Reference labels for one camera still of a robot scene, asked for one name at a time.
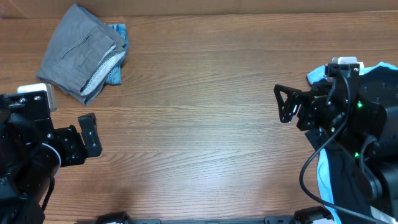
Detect grey cotton shorts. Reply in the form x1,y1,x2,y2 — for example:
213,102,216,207
37,4,126,105

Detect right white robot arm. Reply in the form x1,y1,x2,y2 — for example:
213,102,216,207
274,80,397,218

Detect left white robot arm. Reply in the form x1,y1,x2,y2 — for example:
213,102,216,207
1,110,102,223

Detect light blue t-shirt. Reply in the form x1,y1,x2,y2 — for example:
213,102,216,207
307,62,397,224

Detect folded blue denim shorts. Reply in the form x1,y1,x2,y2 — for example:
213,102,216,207
105,24,129,85

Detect black t-shirt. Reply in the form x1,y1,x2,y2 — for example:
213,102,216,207
306,130,377,224

